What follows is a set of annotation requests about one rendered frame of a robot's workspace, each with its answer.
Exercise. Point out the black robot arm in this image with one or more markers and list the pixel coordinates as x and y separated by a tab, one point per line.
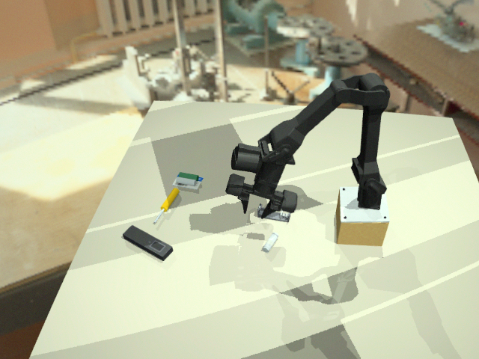
288	136

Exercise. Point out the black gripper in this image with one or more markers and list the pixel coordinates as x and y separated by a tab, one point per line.
263	187

